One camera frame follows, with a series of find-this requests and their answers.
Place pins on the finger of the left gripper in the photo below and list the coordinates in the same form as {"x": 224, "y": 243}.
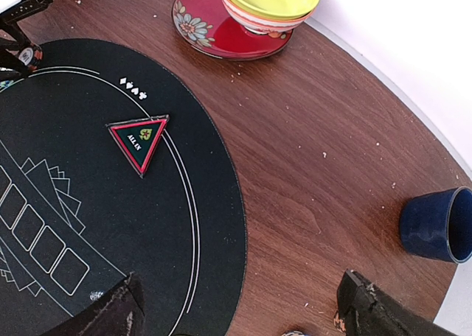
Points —
{"x": 26, "y": 0}
{"x": 11, "y": 64}

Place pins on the dark blue mug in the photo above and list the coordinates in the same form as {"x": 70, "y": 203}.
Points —
{"x": 438, "y": 225}

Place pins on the red plate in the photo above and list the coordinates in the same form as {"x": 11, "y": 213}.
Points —
{"x": 208, "y": 28}

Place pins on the round black poker mat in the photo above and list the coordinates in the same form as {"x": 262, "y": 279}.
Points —
{"x": 75, "y": 216}

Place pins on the red black triangle dealer marker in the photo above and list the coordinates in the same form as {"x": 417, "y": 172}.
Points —
{"x": 138, "y": 139}

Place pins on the brown chip stack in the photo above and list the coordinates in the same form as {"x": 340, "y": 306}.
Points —
{"x": 31, "y": 56}

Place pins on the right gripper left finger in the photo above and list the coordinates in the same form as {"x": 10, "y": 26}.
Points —
{"x": 120, "y": 311}

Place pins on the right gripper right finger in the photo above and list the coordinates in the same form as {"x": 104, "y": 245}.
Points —
{"x": 365, "y": 309}

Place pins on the white blue chip stack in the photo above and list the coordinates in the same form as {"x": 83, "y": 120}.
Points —
{"x": 294, "y": 333}

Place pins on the green striped bowl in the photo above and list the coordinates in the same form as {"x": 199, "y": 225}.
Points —
{"x": 270, "y": 16}

